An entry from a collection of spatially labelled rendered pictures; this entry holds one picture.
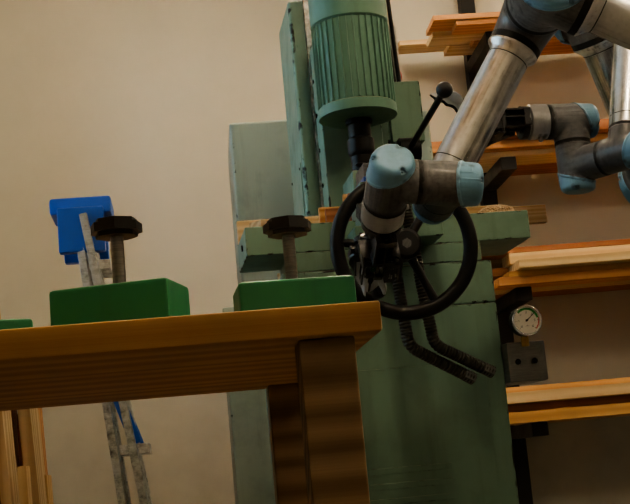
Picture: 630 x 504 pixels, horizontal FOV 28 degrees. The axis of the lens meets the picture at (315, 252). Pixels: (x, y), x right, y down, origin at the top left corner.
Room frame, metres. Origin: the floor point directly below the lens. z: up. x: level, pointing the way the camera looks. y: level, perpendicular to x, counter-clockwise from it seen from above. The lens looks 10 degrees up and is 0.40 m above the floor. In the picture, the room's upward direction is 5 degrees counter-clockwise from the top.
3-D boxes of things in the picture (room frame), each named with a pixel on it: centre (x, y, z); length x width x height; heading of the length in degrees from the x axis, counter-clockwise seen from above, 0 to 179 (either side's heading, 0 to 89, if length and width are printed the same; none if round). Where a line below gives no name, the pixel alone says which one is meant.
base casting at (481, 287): (2.83, -0.11, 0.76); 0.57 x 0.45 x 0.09; 8
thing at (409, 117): (2.95, -0.24, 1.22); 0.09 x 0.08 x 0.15; 8
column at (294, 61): (3.00, -0.08, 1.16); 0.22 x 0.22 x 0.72; 8
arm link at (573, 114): (2.59, -0.57, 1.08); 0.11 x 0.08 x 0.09; 98
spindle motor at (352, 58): (2.71, -0.12, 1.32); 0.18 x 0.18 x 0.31
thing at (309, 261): (2.65, -0.13, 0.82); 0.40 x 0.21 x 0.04; 98
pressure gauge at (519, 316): (2.54, -0.41, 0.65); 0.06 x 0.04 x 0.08; 98
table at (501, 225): (2.61, -0.15, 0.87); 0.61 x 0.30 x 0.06; 98
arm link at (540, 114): (2.58, -0.49, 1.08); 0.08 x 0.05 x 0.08; 8
